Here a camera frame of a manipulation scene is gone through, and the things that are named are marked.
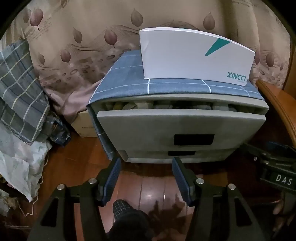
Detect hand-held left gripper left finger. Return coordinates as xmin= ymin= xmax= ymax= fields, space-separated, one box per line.
xmin=27 ymin=157 xmax=122 ymax=241

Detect brown wooden chair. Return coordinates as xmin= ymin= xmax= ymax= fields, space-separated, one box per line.
xmin=255 ymin=79 xmax=296 ymax=144

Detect blue checked cloth cover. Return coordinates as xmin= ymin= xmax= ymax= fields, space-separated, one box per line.
xmin=89 ymin=50 xmax=265 ymax=160

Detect leaf print curtain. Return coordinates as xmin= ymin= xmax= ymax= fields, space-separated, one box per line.
xmin=0 ymin=0 xmax=296 ymax=137

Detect white cardboard box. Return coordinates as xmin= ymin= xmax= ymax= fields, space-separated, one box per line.
xmin=139 ymin=27 xmax=256 ymax=87

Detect row of rolled underwear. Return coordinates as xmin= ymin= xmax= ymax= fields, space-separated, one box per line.
xmin=102 ymin=100 xmax=241 ymax=112

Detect white plastic bag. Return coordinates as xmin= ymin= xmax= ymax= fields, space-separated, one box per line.
xmin=0 ymin=125 xmax=52 ymax=202

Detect small grey drawer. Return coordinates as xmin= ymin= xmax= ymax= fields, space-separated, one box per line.
xmin=119 ymin=149 xmax=234 ymax=164

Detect person's checked slipper foot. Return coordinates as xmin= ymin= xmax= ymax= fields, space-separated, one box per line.
xmin=105 ymin=199 xmax=151 ymax=241

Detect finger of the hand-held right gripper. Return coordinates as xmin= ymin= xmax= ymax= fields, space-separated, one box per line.
xmin=240 ymin=142 xmax=265 ymax=161

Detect dark blue printed bag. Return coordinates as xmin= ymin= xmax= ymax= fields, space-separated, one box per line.
xmin=43 ymin=113 xmax=70 ymax=143

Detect brown cardboard box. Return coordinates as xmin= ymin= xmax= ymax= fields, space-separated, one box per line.
xmin=70 ymin=109 xmax=99 ymax=138

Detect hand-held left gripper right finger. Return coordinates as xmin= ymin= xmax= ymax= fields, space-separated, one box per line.
xmin=172 ymin=156 xmax=271 ymax=241

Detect grey drawer cabinet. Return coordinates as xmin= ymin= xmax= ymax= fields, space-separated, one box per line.
xmin=87 ymin=93 xmax=270 ymax=164

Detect person's right hand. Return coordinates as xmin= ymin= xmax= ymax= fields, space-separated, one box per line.
xmin=272 ymin=197 xmax=294 ymax=234

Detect grey plaid cloth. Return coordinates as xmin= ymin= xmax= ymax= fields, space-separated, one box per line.
xmin=0 ymin=39 xmax=50 ymax=145

